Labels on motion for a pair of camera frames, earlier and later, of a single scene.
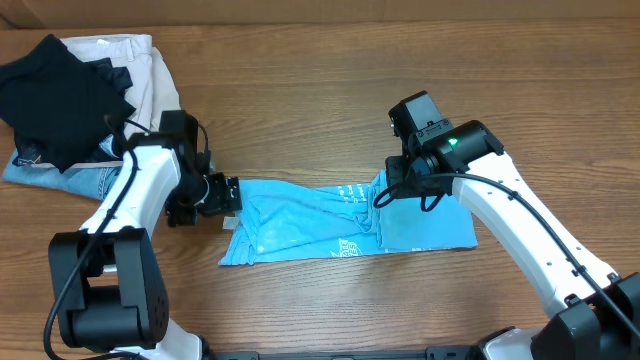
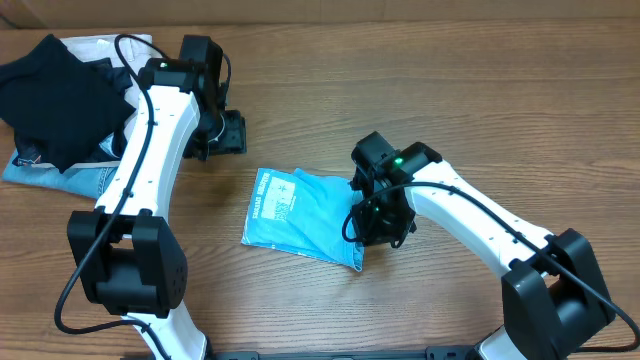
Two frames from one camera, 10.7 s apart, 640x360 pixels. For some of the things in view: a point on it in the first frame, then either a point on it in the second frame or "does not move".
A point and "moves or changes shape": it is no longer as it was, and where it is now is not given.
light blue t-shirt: [289, 219] moves or changes shape
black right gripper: [395, 170] to [372, 236]
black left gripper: [223, 201] to [234, 142]
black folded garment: [61, 108] does not move
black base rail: [431, 353] does not move
